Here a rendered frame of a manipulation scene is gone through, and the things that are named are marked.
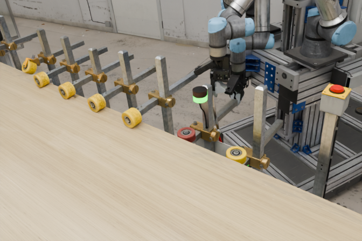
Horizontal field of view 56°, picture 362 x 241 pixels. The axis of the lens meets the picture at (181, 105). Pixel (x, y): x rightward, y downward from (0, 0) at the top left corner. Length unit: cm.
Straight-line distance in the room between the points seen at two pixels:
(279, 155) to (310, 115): 35
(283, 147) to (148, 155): 134
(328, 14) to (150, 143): 94
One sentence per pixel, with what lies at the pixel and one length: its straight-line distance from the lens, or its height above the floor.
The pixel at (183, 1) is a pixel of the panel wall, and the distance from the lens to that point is 462.
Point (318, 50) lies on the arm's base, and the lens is 183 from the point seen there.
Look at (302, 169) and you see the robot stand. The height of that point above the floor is 21.
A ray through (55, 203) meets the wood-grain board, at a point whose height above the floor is 90.
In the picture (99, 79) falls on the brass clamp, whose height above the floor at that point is 95.
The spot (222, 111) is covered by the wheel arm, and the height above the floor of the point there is 86.
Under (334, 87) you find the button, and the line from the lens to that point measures 118.
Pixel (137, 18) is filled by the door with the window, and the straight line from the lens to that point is 520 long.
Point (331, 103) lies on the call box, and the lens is 118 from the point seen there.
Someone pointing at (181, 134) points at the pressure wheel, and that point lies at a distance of 149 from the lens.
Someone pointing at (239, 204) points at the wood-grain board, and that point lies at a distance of 120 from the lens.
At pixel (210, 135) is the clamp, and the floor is 86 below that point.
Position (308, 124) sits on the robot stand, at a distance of 238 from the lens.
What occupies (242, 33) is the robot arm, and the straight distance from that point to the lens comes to 145.
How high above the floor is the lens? 179
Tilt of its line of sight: 32 degrees down
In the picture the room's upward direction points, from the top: 6 degrees counter-clockwise
